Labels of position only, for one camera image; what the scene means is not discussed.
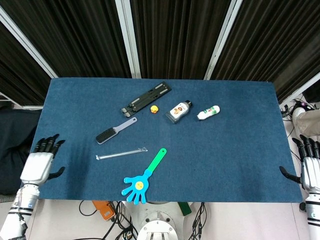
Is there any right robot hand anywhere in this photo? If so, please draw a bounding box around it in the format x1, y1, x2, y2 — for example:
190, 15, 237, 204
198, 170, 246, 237
279, 134, 320, 193

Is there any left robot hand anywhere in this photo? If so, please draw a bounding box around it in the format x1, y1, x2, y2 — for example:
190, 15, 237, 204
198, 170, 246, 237
19, 133, 66, 186

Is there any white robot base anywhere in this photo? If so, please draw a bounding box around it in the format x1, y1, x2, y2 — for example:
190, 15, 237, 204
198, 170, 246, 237
127, 201, 189, 240

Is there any blue hand clapper toy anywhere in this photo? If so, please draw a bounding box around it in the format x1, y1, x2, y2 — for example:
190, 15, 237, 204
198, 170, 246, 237
121, 147, 168, 206

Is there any beige trouser leg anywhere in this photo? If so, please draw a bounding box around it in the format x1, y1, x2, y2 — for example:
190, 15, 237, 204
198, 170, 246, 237
295, 108, 320, 137

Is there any white shoe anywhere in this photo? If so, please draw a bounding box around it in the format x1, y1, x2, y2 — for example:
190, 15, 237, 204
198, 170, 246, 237
292, 106, 306, 126

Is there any black grey hair brush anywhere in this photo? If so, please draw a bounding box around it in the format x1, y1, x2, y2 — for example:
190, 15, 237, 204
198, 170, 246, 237
95, 116, 138, 145

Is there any silver metal rod tool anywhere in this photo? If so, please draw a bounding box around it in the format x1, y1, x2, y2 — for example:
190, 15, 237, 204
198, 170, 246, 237
95, 147, 149, 161

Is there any blue table mat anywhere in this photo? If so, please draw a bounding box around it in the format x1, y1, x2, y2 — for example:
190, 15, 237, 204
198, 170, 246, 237
26, 77, 304, 204

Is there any white tube with green print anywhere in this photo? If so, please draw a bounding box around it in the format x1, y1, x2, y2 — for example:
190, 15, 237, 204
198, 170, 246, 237
196, 105, 221, 121

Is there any black folding laptop stand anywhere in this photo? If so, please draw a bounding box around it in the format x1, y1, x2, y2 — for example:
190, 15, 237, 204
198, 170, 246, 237
120, 83, 173, 117

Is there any green flat object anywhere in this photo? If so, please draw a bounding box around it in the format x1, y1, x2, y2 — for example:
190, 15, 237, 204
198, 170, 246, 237
177, 202, 193, 216

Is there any grey bottle with black cap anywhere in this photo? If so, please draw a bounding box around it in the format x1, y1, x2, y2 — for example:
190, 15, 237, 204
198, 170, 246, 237
165, 100, 193, 125

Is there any black cable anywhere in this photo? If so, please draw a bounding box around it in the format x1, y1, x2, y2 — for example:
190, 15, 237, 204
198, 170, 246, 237
190, 202, 209, 240
79, 200, 100, 217
99, 200, 139, 240

